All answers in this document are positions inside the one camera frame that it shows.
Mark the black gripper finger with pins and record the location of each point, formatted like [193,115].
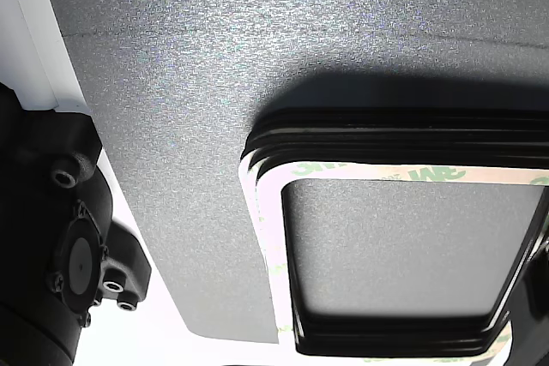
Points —
[532,297]

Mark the black frame with taped face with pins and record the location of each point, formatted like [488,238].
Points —
[245,177]
[274,220]

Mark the gray foam mat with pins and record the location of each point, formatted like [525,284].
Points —
[180,104]

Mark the white rail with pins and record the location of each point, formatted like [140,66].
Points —
[30,40]

